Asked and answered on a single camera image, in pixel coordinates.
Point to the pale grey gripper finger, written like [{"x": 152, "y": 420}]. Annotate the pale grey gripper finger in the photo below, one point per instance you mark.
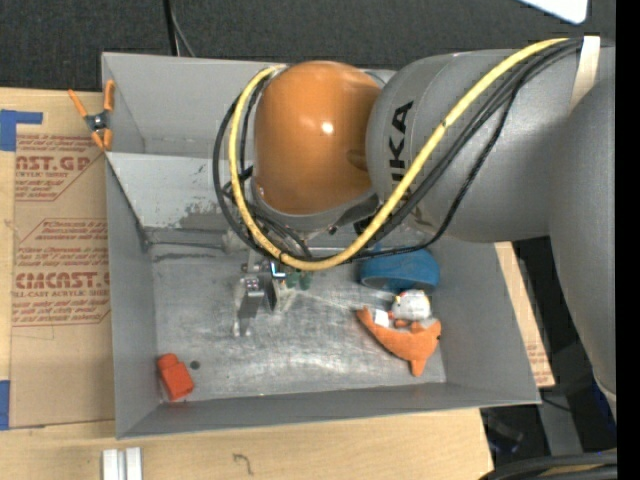
[
  {"x": 250, "y": 308},
  {"x": 270, "y": 295}
]

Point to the grey metal bin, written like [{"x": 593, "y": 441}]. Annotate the grey metal bin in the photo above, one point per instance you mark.
[{"x": 300, "y": 358}]

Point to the orange toy block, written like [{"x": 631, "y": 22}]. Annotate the orange toy block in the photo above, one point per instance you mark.
[{"x": 175, "y": 377}]

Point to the white toy animal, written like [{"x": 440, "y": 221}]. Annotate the white toy animal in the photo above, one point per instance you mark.
[{"x": 411, "y": 307}]

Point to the orange plush fish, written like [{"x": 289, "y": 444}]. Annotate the orange plush fish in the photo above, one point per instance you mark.
[{"x": 407, "y": 345}]

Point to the brown cardboard board, red print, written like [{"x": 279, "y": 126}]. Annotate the brown cardboard board, red print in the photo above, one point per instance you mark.
[{"x": 60, "y": 343}]

